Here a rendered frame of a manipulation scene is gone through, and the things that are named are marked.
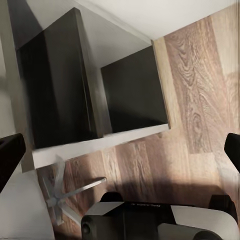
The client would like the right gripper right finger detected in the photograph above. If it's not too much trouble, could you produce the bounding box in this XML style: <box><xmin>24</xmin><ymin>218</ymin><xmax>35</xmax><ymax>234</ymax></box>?
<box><xmin>224</xmin><ymin>133</ymin><xmax>240</xmax><ymax>173</ymax></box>

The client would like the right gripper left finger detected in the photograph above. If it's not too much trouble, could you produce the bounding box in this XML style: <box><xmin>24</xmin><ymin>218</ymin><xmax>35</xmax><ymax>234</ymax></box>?
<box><xmin>0</xmin><ymin>133</ymin><xmax>26</xmax><ymax>192</ymax></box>

